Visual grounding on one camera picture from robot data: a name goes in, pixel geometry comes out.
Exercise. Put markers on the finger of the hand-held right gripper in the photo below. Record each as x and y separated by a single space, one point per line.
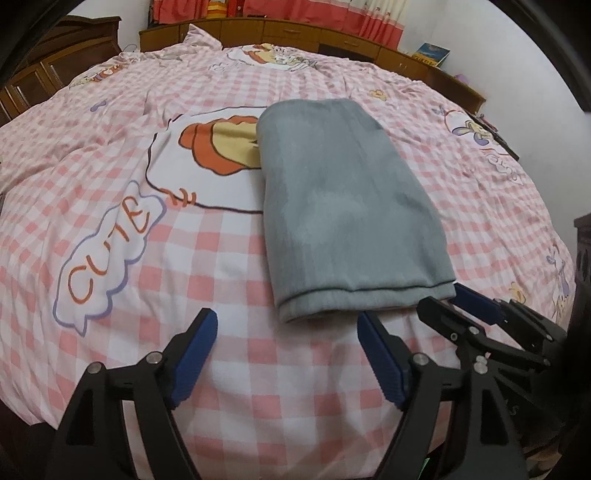
478 304
438 314

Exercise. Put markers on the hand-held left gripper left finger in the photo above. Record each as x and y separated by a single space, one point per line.
194 355

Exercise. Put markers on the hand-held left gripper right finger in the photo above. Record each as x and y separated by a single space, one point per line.
381 360

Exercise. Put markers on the grey pants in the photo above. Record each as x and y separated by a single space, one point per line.
341 198

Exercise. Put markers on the pink checked printed blanket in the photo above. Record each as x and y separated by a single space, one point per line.
286 369

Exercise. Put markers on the dark wooden furniture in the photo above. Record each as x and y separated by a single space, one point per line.
584 249

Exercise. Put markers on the dark wooden nightstand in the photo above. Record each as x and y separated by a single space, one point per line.
505 147

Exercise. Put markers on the small purple object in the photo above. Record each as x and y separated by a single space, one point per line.
462 79

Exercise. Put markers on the blue book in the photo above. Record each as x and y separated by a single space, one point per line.
431 54

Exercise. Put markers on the pink striped curtain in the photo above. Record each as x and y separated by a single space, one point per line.
180 9
378 27

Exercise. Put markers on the wooden headboard cabinet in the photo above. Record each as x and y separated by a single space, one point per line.
286 30

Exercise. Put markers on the yellow and red toy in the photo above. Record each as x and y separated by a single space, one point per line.
225 7

